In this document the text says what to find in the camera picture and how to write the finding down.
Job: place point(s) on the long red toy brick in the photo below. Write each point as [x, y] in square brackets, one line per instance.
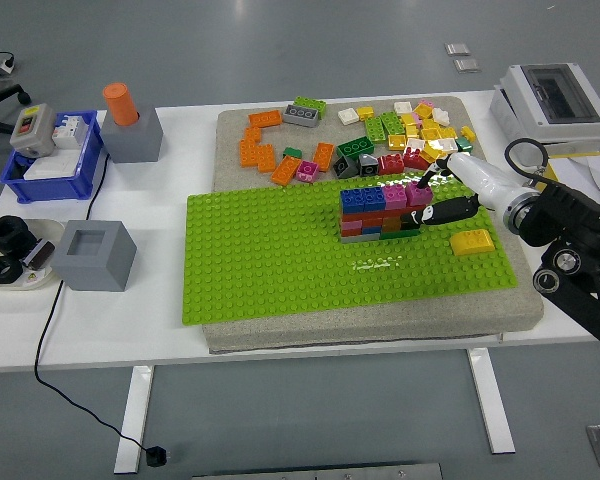
[362, 218]

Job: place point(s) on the lime green long brick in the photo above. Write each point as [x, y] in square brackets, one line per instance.
[310, 105]

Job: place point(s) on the magenta toy brick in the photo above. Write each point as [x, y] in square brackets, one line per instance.
[415, 197]
[308, 172]

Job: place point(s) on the yellow curved toy brick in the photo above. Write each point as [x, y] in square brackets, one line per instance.
[472, 243]

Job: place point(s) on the grey block with square hole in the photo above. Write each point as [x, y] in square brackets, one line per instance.
[92, 265]

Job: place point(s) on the grey-brown foam mat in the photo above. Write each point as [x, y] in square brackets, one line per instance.
[230, 135]

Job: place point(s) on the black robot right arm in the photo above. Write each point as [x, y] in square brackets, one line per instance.
[575, 225]

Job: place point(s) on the small pink toy brick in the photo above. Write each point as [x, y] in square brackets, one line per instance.
[351, 228]

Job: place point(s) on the green flat toy brick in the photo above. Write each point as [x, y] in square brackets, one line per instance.
[400, 236]

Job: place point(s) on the small dark green brick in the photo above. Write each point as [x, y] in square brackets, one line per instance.
[292, 153]
[463, 144]

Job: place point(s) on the large black nut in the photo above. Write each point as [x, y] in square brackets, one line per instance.
[2, 235]

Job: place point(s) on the grey push-button switch box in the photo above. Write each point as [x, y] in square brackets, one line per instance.
[32, 130]

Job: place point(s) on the orange toy brick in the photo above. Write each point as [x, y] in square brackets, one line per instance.
[392, 225]
[286, 171]
[252, 134]
[323, 157]
[249, 154]
[266, 158]
[265, 119]

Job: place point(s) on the lime green toy brick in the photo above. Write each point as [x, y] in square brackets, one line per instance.
[392, 123]
[376, 129]

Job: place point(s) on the small blue toy brick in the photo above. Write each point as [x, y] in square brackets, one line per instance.
[372, 231]

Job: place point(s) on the white table leg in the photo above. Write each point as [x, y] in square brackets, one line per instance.
[490, 400]
[134, 420]

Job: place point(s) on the white electrical enclosure box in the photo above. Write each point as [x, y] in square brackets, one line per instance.
[530, 125]

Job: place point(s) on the blue plastic bin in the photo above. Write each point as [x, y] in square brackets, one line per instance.
[80, 175]

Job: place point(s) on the black grey toy brick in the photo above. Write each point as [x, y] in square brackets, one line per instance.
[345, 167]

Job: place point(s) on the silver floor plate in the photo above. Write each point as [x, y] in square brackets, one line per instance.
[466, 65]
[457, 48]

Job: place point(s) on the green studded baseplate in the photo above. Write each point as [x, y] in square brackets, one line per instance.
[260, 260]

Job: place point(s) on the white circuit breaker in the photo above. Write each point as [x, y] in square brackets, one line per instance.
[70, 131]

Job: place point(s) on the white power adapter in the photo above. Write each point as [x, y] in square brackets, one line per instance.
[7, 65]

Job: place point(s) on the black power plug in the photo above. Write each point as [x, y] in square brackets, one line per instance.
[157, 456]

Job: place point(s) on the grey long toy brick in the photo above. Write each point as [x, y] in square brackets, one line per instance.
[300, 116]

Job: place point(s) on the dark cylindrical part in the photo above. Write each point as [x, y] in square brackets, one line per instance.
[39, 255]

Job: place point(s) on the white toy brick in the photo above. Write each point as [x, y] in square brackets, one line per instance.
[349, 116]
[415, 144]
[441, 116]
[403, 107]
[449, 145]

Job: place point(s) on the grey block with round hole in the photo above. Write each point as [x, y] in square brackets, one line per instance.
[132, 140]

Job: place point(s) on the black grey sloped brick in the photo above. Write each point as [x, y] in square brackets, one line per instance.
[369, 166]

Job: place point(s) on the black office chair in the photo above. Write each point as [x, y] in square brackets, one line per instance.
[0, 95]

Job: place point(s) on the white wall switch plate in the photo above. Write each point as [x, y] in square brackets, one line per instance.
[50, 166]

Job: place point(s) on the white tray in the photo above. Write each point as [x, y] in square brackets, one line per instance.
[40, 230]

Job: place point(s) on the orange cylinder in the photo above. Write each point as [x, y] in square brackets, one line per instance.
[121, 105]

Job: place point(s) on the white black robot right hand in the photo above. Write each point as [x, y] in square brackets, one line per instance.
[485, 182]

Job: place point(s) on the white sheet with yellow edge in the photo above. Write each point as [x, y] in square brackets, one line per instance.
[590, 170]

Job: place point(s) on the dark green long brick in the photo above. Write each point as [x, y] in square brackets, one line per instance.
[355, 147]

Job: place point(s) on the grey flat toy brick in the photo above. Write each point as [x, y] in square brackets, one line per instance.
[360, 240]

